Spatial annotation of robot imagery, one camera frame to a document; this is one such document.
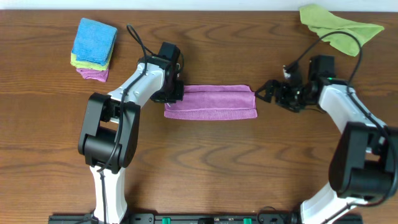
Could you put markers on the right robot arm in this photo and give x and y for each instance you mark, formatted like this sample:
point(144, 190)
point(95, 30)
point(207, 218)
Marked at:
point(363, 170)

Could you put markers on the folded blue cloth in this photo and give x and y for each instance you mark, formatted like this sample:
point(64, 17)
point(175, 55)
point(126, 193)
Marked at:
point(94, 41)

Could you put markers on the folded purple cloth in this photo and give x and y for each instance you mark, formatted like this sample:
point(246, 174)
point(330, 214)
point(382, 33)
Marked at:
point(99, 75)

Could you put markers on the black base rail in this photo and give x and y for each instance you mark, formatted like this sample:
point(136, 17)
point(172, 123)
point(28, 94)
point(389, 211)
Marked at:
point(205, 219)

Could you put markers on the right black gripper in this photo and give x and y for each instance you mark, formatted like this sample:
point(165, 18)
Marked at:
point(282, 86)

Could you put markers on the loose green cloth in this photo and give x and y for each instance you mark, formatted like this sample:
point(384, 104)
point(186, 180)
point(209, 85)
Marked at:
point(322, 22)

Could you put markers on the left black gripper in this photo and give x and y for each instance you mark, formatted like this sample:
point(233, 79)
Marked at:
point(173, 94)

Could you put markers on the folded green cloth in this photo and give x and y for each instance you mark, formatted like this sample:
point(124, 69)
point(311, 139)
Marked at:
point(89, 65)

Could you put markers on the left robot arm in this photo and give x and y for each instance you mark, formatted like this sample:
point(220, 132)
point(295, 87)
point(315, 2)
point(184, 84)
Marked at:
point(108, 138)

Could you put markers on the purple cloth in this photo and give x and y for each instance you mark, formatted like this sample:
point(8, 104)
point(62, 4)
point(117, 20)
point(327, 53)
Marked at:
point(214, 103)
point(99, 75)

